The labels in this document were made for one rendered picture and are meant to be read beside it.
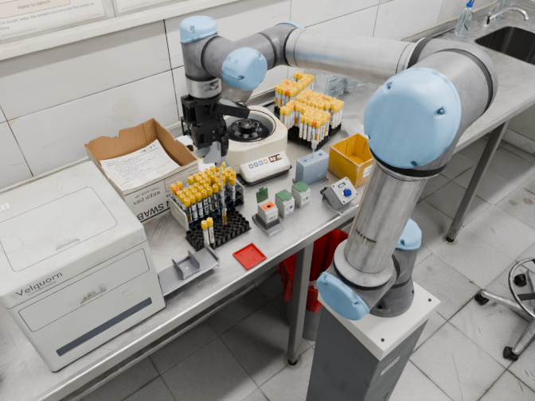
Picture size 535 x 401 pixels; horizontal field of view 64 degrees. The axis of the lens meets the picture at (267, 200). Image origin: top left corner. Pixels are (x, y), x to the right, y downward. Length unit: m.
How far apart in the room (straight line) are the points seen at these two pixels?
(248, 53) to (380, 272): 0.47
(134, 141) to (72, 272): 0.70
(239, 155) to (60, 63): 0.57
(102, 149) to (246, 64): 0.78
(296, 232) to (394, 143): 0.72
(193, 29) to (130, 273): 0.51
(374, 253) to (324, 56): 0.36
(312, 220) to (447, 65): 0.79
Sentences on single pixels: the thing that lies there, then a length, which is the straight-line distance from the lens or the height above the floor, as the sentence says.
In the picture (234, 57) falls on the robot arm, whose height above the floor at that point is 1.46.
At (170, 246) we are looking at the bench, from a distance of 1.26.
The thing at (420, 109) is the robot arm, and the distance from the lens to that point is 0.56.
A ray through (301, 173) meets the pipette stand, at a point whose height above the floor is 0.94.
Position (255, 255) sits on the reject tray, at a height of 0.88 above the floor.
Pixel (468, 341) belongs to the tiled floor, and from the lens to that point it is 2.26.
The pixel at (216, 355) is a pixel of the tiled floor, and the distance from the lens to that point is 2.04.
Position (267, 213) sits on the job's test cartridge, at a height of 0.94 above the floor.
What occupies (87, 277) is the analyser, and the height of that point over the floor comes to 1.11.
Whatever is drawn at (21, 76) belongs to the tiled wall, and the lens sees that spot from 1.39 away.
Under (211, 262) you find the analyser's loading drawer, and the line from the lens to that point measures 1.15.
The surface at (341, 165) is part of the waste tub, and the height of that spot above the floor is 0.94.
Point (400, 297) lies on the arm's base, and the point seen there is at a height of 0.97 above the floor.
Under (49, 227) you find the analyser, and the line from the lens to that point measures 0.97.
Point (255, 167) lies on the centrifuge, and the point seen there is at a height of 0.92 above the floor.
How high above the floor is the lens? 1.81
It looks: 43 degrees down
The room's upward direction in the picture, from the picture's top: 1 degrees clockwise
